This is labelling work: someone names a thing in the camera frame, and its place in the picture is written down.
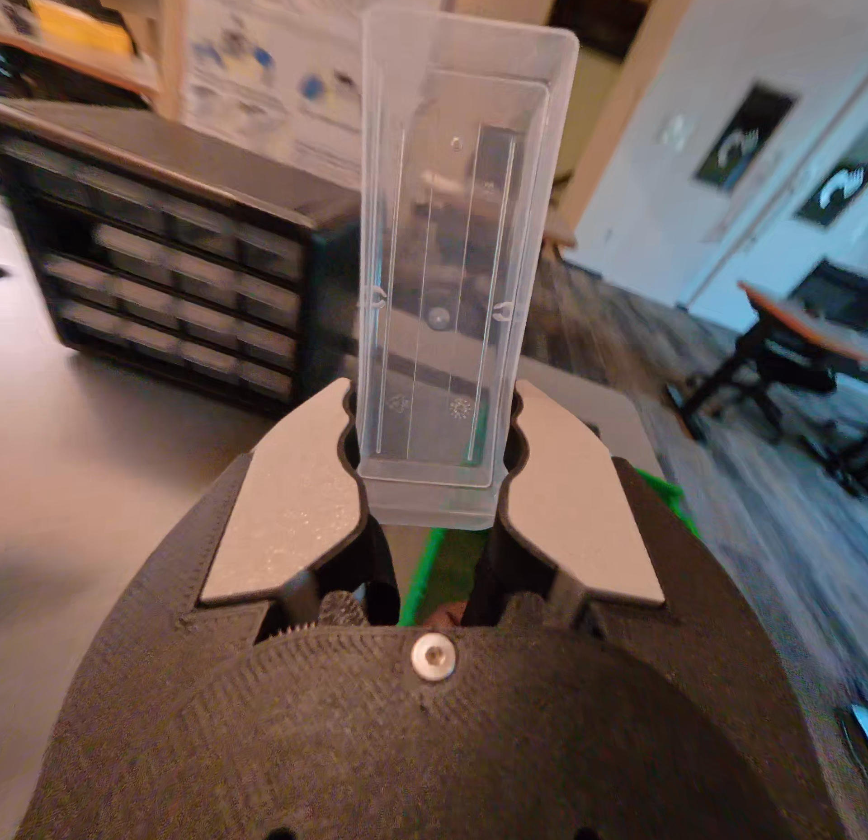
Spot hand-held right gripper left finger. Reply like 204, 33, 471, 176
197, 378, 372, 608

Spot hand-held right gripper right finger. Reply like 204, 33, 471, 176
495, 378, 668, 608

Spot green plastic bin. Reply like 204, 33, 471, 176
396, 466, 701, 629

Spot rows of clear drawers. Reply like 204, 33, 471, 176
17, 138, 304, 402

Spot clear plastic drawer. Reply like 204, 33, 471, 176
355, 3, 581, 531

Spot black drawer cabinet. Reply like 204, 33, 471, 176
0, 100, 363, 422

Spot dark desk orange edge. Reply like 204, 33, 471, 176
738, 281, 868, 498

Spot white instruction poster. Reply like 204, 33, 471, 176
183, 0, 454, 190

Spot yellow box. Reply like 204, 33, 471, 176
27, 0, 137, 58

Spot dark wall picture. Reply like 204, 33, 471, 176
795, 161, 868, 229
693, 83, 799, 192

